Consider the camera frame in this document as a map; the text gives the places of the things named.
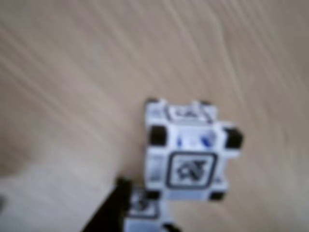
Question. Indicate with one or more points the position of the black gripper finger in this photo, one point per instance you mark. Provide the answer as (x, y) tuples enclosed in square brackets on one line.
[(108, 217)]

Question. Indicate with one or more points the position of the white cube hexagon print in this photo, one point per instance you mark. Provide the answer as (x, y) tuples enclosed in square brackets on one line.
[(142, 210)]

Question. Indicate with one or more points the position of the white cube crossed-letters print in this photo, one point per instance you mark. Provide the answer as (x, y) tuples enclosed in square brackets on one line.
[(190, 169)]

